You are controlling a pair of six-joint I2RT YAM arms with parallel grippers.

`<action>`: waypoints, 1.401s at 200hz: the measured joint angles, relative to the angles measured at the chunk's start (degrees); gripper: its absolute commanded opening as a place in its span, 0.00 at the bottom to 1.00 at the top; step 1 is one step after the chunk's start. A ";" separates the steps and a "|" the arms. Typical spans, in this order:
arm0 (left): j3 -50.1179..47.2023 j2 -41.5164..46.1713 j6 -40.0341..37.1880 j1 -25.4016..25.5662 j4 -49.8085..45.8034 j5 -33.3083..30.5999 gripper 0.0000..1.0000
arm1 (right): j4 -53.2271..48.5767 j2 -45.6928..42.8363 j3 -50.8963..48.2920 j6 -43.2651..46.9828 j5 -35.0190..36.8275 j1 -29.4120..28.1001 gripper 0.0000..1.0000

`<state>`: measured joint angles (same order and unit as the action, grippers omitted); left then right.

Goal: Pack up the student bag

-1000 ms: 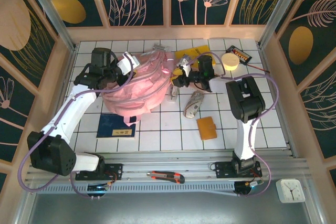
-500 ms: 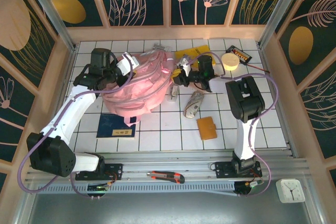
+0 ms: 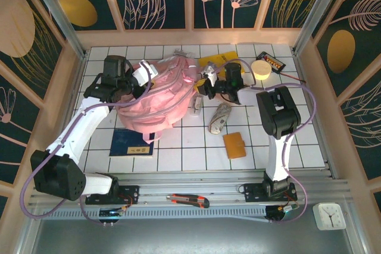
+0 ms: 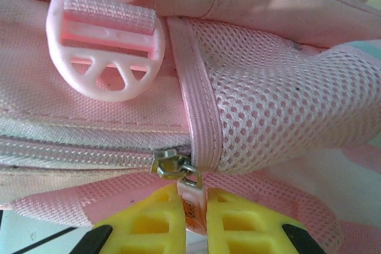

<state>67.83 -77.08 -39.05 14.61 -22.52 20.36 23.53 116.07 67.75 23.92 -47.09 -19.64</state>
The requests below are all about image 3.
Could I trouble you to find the clear plastic stationery case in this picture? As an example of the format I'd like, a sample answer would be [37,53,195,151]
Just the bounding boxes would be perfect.
[189,95,205,118]

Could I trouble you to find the yellow book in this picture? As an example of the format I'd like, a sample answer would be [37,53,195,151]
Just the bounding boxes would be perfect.
[198,51,246,75]

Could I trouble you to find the patterned pencil case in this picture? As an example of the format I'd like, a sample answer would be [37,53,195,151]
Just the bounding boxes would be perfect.
[207,102,233,135]

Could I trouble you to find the pink backpack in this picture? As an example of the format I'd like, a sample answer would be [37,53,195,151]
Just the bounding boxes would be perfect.
[114,56,199,145]

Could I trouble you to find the orange wallet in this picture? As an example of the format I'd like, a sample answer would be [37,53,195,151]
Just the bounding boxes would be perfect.
[222,131,247,159]

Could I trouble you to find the dark blue book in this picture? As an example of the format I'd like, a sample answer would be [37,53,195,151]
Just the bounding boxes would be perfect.
[109,128,155,157]

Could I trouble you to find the small clear plastic item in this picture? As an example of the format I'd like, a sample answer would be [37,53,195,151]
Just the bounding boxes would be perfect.
[173,48,195,58]

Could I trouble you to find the orange black utility knife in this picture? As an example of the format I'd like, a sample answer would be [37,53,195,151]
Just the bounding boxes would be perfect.
[165,193,211,209]

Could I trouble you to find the white square clock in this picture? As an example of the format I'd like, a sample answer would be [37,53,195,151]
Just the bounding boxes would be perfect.
[312,202,348,231]

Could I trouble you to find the aluminium corner post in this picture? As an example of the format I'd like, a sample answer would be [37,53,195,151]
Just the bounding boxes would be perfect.
[291,0,349,57]
[23,0,90,60]

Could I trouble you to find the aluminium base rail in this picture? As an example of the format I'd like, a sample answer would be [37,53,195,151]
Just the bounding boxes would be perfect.
[29,170,354,207]

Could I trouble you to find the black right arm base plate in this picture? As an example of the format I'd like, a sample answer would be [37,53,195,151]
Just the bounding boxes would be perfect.
[243,182,298,203]

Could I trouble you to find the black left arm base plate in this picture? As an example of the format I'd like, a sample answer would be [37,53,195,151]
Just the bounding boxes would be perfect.
[85,185,140,206]

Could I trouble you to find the grey slotted cable duct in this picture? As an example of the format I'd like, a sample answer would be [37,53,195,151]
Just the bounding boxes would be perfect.
[41,208,270,222]

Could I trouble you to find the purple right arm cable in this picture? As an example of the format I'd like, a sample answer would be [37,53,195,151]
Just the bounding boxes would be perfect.
[218,59,317,225]

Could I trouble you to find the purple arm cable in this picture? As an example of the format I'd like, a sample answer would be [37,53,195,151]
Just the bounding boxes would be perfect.
[218,59,317,225]
[19,65,154,227]

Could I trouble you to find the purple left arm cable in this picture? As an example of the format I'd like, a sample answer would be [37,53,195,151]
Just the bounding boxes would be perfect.
[19,65,154,227]

